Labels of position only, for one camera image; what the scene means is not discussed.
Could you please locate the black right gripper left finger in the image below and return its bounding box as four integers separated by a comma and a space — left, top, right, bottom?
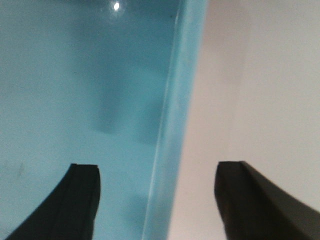
7, 163, 101, 240

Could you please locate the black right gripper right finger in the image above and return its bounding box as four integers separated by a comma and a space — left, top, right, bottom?
214, 161, 320, 240

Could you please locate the light blue plastic box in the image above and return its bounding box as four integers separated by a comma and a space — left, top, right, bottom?
0, 0, 207, 240

